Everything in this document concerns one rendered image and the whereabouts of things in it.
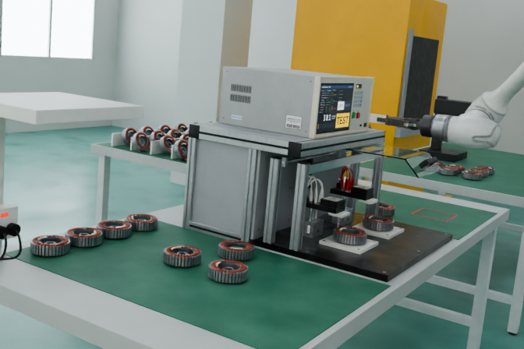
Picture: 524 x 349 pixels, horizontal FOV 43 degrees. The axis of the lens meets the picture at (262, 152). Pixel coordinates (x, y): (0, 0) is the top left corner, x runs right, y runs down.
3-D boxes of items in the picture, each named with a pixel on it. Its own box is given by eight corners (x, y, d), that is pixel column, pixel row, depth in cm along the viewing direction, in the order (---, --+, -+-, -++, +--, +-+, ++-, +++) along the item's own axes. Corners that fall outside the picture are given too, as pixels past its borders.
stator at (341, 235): (371, 241, 225) (373, 230, 225) (357, 248, 216) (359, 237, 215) (341, 234, 231) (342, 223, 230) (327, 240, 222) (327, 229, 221)
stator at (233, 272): (251, 274, 192) (252, 262, 191) (242, 287, 181) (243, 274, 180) (214, 268, 194) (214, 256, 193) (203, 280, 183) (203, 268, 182)
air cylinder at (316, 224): (322, 234, 233) (323, 219, 232) (312, 238, 227) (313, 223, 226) (309, 230, 236) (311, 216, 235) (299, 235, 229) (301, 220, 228)
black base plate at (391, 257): (451, 239, 249) (452, 234, 249) (387, 282, 196) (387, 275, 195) (338, 213, 274) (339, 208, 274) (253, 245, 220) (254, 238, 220)
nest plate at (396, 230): (404, 231, 246) (404, 228, 246) (388, 239, 234) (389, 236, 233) (366, 223, 254) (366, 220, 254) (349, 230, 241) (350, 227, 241)
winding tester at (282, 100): (368, 131, 254) (374, 77, 251) (314, 139, 218) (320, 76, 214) (281, 118, 275) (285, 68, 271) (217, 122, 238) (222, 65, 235)
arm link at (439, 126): (453, 141, 227) (436, 139, 230) (456, 114, 225) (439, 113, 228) (444, 143, 219) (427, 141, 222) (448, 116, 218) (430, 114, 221)
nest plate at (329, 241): (378, 245, 226) (378, 241, 226) (359, 254, 213) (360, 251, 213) (338, 234, 234) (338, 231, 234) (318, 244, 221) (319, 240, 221)
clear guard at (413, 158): (440, 170, 245) (443, 154, 244) (419, 178, 225) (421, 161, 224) (359, 156, 262) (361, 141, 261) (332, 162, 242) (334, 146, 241)
